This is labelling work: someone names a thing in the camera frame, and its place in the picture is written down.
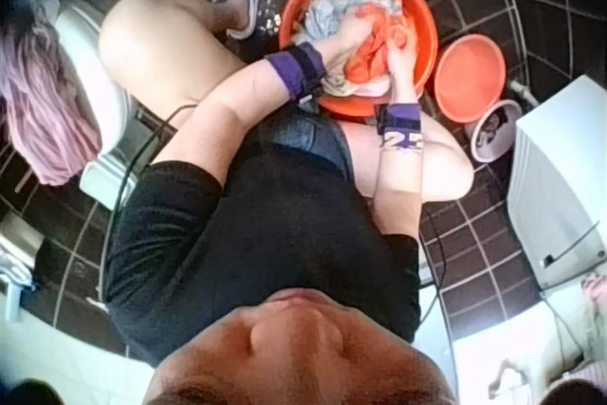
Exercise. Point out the small white bucket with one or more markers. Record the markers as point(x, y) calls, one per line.
point(495, 132)

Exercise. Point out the purple wrist band white print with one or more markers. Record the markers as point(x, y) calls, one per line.
point(400, 127)

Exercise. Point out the small orange basin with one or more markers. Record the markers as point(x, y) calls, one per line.
point(469, 80)

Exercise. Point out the white cloth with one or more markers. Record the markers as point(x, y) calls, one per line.
point(365, 90)

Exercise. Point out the blue grey laundry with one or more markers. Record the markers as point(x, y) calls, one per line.
point(327, 16)

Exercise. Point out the white washing machine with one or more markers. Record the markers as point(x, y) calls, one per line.
point(555, 187)

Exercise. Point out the orange cloth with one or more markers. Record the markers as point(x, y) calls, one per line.
point(370, 61)

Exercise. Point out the pink towel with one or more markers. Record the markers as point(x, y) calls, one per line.
point(42, 106)

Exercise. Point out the pale cloth heap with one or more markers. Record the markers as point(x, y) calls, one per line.
point(536, 353)

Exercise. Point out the person's left hand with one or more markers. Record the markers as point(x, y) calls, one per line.
point(343, 42)

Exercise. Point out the white toilet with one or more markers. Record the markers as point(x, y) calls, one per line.
point(102, 97)

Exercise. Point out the person's right hand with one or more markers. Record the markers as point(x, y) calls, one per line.
point(403, 78)

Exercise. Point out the large orange wash basin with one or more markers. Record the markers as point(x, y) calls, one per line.
point(417, 21)

